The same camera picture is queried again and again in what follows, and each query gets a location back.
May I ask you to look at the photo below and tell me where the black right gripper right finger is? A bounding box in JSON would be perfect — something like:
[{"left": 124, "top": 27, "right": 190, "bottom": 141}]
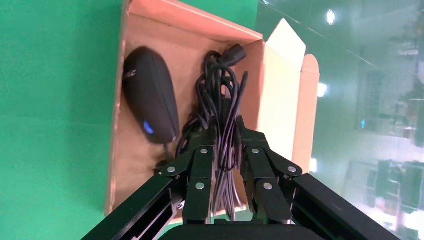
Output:
[{"left": 235, "top": 115, "right": 398, "bottom": 240}]

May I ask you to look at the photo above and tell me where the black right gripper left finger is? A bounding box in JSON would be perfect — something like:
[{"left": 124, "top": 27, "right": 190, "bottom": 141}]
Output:
[{"left": 81, "top": 129, "right": 220, "bottom": 240}]

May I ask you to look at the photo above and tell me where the shallow open cardboard box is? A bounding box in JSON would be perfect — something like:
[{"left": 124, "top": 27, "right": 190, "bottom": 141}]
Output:
[{"left": 104, "top": 0, "right": 321, "bottom": 216}]

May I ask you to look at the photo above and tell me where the black power cable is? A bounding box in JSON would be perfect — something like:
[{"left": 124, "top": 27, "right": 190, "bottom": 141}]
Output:
[{"left": 175, "top": 43, "right": 249, "bottom": 222}]

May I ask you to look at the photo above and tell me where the black computer mouse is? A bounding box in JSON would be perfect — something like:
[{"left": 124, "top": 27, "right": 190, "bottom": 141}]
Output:
[{"left": 121, "top": 46, "right": 181, "bottom": 145}]

